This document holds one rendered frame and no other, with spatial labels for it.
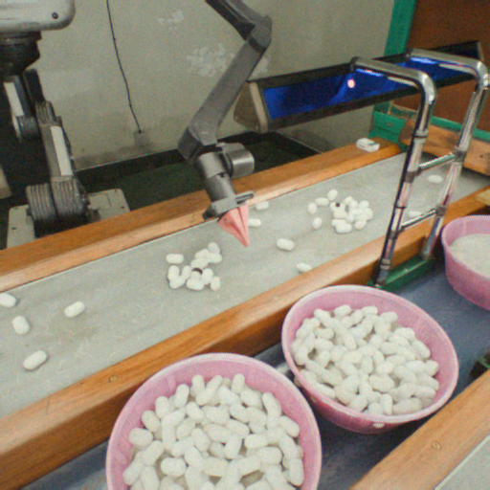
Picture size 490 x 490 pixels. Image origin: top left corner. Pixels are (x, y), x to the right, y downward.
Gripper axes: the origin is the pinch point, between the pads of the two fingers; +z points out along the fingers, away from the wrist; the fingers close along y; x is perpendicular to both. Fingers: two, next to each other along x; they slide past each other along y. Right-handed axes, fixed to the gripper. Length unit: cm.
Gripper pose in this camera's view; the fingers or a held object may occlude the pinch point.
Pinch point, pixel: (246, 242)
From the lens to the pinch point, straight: 80.6
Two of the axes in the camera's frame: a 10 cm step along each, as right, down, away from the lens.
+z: 4.3, 8.9, -1.4
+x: -3.7, 3.2, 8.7
